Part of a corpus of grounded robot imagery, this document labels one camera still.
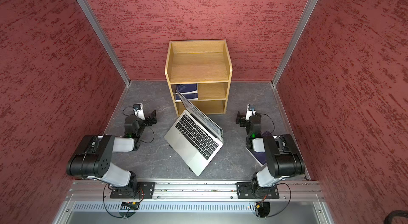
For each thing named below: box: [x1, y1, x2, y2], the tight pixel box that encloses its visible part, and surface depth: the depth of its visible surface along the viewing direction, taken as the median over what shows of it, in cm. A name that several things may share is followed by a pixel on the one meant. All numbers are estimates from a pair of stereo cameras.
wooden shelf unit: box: [164, 39, 233, 117], surface depth 90 cm
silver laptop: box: [164, 89, 225, 177], surface depth 85 cm
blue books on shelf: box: [174, 83, 199, 102], surface depth 91 cm
